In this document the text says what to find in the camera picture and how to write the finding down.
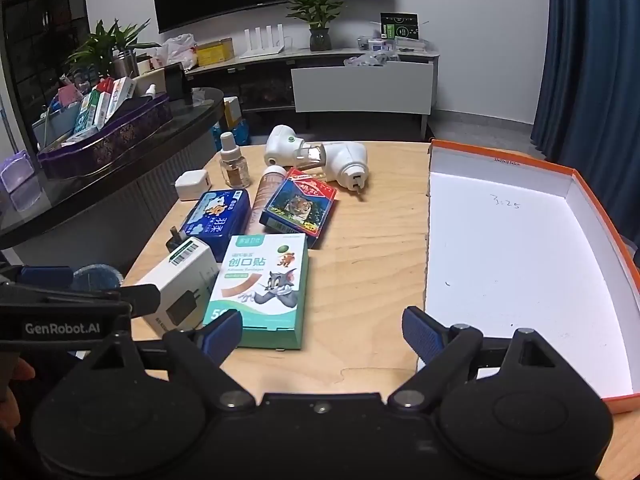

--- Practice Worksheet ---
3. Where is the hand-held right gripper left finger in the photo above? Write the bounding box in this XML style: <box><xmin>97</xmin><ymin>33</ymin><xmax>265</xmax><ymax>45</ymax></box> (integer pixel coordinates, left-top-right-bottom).
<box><xmin>89</xmin><ymin>310</ymin><xmax>257</xmax><ymax>409</ymax></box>

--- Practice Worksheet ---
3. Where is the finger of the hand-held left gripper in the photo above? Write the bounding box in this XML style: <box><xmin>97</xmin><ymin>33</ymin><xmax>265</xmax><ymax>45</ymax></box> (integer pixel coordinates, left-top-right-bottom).
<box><xmin>0</xmin><ymin>284</ymin><xmax>161</xmax><ymax>319</ymax></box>
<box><xmin>0</xmin><ymin>266</ymin><xmax>75</xmax><ymax>290</ymax></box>

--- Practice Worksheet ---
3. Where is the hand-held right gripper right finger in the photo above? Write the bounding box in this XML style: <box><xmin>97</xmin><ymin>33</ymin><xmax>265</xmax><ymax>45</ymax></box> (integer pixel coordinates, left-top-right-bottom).
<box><xmin>387</xmin><ymin>305</ymin><xmax>558</xmax><ymax>409</ymax></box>

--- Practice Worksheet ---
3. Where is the white charger box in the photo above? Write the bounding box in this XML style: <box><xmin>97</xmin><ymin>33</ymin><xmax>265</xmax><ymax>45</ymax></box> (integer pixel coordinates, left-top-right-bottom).
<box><xmin>134</xmin><ymin>236</ymin><xmax>221</xmax><ymax>336</ymax></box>

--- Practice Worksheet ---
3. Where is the green bandage box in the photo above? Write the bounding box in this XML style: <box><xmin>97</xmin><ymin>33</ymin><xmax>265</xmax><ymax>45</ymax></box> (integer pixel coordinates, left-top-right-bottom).
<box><xmin>202</xmin><ymin>232</ymin><xmax>310</xmax><ymax>351</ymax></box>

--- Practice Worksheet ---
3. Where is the blue floss pick box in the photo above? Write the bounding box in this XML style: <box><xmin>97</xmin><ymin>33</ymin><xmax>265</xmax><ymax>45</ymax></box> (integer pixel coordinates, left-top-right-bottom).
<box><xmin>178</xmin><ymin>189</ymin><xmax>252</xmax><ymax>263</ymax></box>

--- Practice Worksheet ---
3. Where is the white charger cube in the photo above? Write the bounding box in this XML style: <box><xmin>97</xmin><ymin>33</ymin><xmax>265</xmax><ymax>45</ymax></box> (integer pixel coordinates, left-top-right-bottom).
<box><xmin>174</xmin><ymin>170</ymin><xmax>211</xmax><ymax>202</ymax></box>

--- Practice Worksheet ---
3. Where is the blue playing card box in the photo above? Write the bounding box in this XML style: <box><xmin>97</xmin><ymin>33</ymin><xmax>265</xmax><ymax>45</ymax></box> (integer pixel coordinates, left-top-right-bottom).
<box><xmin>259</xmin><ymin>167</ymin><xmax>338</xmax><ymax>250</ymax></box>

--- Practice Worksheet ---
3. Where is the brown liquid refill bottle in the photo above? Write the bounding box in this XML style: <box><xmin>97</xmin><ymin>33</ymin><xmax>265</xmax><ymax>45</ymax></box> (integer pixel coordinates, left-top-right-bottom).
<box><xmin>218</xmin><ymin>131</ymin><xmax>246</xmax><ymax>190</ymax></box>

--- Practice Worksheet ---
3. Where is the white plug-in mosquito heater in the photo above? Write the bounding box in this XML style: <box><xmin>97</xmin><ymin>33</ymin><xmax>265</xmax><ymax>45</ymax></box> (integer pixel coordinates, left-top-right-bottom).
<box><xmin>320</xmin><ymin>141</ymin><xmax>370</xmax><ymax>201</ymax></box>
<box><xmin>264</xmin><ymin>124</ymin><xmax>313</xmax><ymax>167</ymax></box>

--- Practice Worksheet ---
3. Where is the clear liquid refill bottle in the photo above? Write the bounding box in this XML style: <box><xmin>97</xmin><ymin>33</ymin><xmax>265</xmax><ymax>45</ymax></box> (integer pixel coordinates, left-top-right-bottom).
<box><xmin>295</xmin><ymin>142</ymin><xmax>328</xmax><ymax>178</ymax></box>

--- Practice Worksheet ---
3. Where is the person's left hand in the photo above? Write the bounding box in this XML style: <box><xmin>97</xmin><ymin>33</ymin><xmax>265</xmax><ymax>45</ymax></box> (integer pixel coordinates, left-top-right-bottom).
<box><xmin>0</xmin><ymin>355</ymin><xmax>37</xmax><ymax>441</ymax></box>

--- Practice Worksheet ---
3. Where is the black plug adapter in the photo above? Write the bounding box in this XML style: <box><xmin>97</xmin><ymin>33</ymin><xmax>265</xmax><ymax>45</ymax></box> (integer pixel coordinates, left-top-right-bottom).
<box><xmin>166</xmin><ymin>225</ymin><xmax>188</xmax><ymax>253</ymax></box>

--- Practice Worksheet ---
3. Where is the row of medicine boxes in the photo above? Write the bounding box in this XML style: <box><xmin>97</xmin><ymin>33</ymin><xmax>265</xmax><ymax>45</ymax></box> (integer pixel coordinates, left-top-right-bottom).
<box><xmin>75</xmin><ymin>77</ymin><xmax>136</xmax><ymax>133</ymax></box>

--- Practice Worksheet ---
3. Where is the dark glass table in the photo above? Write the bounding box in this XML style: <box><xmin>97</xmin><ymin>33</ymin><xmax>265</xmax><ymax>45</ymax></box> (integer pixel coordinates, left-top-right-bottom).
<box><xmin>0</xmin><ymin>87</ymin><xmax>226</xmax><ymax>251</ymax></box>

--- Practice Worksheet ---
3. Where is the blue plastic bag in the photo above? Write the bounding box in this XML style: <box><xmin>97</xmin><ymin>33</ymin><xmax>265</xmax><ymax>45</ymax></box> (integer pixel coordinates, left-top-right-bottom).
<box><xmin>212</xmin><ymin>120</ymin><xmax>253</xmax><ymax>148</ymax></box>

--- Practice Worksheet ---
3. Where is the white paper cup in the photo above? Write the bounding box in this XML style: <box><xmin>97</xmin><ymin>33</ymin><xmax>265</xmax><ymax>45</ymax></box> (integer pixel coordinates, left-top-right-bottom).
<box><xmin>134</xmin><ymin>72</ymin><xmax>166</xmax><ymax>96</ymax></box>

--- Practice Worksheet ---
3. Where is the steel cup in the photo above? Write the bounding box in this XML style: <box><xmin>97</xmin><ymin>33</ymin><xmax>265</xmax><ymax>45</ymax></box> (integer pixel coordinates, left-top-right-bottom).
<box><xmin>112</xmin><ymin>50</ymin><xmax>140</xmax><ymax>80</ymax></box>

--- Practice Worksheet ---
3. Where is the leafy green plant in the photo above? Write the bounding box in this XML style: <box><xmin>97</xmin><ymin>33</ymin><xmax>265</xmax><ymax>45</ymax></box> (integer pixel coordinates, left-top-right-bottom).
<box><xmin>66</xmin><ymin>19</ymin><xmax>161</xmax><ymax>78</ymax></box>

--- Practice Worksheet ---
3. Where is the dark glass cabinet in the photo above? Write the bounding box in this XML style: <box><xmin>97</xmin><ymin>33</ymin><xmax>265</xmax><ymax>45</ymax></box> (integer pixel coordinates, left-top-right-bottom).
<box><xmin>0</xmin><ymin>0</ymin><xmax>88</xmax><ymax>126</ymax></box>

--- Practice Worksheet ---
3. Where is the white plastic bag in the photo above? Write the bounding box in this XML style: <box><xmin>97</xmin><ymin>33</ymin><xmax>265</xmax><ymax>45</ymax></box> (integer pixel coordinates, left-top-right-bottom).
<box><xmin>159</xmin><ymin>33</ymin><xmax>198</xmax><ymax>72</ymax></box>

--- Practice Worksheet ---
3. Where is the white drawer panel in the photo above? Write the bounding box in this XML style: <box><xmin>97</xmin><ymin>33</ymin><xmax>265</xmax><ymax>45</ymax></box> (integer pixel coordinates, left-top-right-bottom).
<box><xmin>291</xmin><ymin>61</ymin><xmax>434</xmax><ymax>116</ymax></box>

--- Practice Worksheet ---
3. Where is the yellow cardboard box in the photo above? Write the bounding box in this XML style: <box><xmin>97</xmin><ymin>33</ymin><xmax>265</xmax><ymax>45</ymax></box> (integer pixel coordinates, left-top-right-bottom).
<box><xmin>196</xmin><ymin>37</ymin><xmax>235</xmax><ymax>67</ymax></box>

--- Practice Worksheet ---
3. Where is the white router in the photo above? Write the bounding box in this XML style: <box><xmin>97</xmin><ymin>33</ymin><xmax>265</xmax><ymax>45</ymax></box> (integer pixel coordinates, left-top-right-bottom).
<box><xmin>241</xmin><ymin>25</ymin><xmax>285</xmax><ymax>59</ymax></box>

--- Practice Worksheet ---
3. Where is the clear plastic bag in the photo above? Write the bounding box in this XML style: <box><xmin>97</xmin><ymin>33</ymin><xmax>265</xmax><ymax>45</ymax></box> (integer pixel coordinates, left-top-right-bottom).
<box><xmin>345</xmin><ymin>52</ymin><xmax>401</xmax><ymax>68</ymax></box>

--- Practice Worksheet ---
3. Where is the grey television cabinet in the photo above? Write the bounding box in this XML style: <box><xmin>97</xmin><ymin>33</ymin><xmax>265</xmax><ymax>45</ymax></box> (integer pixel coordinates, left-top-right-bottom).
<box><xmin>185</xmin><ymin>47</ymin><xmax>441</xmax><ymax>141</ymax></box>

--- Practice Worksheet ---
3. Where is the pile of small boxes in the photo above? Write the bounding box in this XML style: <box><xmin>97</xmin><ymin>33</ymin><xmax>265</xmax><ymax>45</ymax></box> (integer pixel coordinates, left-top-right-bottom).
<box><xmin>357</xmin><ymin>35</ymin><xmax>432</xmax><ymax>56</ymax></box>

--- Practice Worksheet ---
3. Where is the black and green box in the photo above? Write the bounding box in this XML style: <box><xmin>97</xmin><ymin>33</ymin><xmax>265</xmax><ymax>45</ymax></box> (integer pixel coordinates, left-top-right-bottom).
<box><xmin>380</xmin><ymin>12</ymin><xmax>418</xmax><ymax>41</ymax></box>

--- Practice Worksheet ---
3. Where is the blue curtain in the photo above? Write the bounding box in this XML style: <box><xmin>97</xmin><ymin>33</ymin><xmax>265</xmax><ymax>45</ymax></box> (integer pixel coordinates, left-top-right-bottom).
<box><xmin>530</xmin><ymin>0</ymin><xmax>640</xmax><ymax>266</ymax></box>

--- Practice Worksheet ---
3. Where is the potted plant in glass vase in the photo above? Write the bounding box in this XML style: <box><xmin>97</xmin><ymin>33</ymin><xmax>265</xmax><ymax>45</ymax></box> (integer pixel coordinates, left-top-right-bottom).
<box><xmin>285</xmin><ymin>0</ymin><xmax>351</xmax><ymax>52</ymax></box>

